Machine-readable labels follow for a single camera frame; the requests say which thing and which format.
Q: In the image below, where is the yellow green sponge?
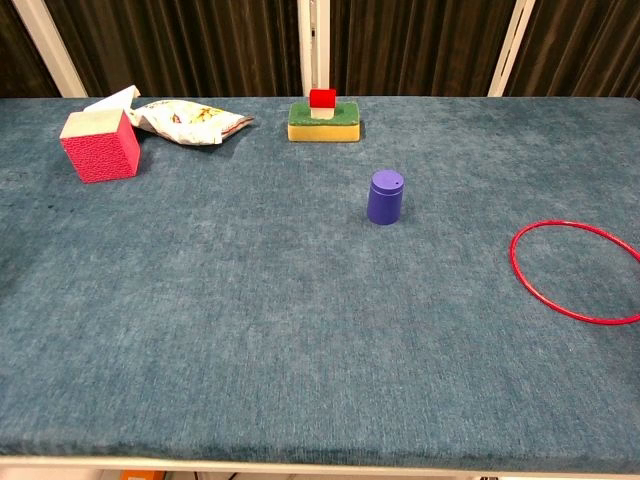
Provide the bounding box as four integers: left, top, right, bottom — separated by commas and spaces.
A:
287, 101, 362, 143

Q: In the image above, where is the white vertical frame post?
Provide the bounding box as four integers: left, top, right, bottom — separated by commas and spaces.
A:
297, 0, 332, 98

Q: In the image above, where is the red and white toy block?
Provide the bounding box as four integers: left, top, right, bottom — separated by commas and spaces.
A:
308, 88, 338, 120

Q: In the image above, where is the white snack bag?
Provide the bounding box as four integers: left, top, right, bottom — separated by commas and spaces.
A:
128, 99, 255, 146

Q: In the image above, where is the purple plastic cup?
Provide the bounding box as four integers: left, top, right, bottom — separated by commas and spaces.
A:
366, 169, 405, 226

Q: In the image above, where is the pink tissue box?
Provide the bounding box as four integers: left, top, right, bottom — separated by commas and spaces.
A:
59, 84, 142, 184

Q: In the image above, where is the dark pleated curtain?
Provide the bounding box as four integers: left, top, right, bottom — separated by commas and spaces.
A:
0, 0, 640, 99

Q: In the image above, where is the white slanted frame bar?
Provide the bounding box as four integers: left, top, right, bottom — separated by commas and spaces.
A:
10, 0, 89, 99
487, 0, 537, 98

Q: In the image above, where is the thin red plastic ring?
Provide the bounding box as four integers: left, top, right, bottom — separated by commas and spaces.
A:
509, 221, 640, 327

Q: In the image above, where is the blue table cloth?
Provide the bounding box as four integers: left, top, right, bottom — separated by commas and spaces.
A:
0, 95, 640, 475

